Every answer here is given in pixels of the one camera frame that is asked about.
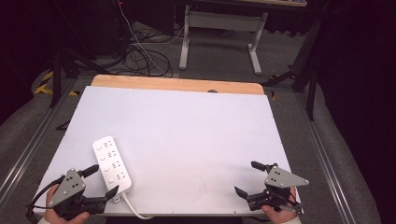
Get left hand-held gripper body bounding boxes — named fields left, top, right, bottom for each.
left=49, top=167, right=108, bottom=218

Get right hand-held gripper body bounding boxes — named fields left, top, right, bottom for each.
left=247, top=163, right=310, bottom=216

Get white power strip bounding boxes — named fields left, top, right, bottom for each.
left=92, top=135, right=134, bottom=203

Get person's left hand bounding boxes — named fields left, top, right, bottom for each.
left=43, top=184, right=92, bottom=224

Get person's right hand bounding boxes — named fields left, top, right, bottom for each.
left=261, top=186, right=301, bottom=224

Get white foam board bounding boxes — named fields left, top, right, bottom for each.
left=33, top=85, right=302, bottom=217

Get yellow black floor tape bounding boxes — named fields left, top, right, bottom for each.
left=33, top=70, right=80, bottom=97

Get black metal stand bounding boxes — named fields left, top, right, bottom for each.
left=261, top=18, right=325, bottom=122
left=49, top=46, right=110, bottom=109

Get wooden table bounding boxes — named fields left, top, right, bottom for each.
left=90, top=74, right=265, bottom=96

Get white power strip cable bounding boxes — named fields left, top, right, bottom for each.
left=120, top=191, right=155, bottom=220

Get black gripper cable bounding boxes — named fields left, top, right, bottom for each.
left=25, top=175, right=66, bottom=224

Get aluminium rail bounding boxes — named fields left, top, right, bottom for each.
left=0, top=78, right=78, bottom=203
left=295, top=91, right=358, bottom=224

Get black floor cables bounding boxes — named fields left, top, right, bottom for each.
left=122, top=43, right=174, bottom=77

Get thin white floor cable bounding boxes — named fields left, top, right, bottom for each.
left=118, top=0, right=185, bottom=77

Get white metal desk frame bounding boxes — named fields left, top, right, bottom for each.
left=178, top=4, right=269, bottom=77

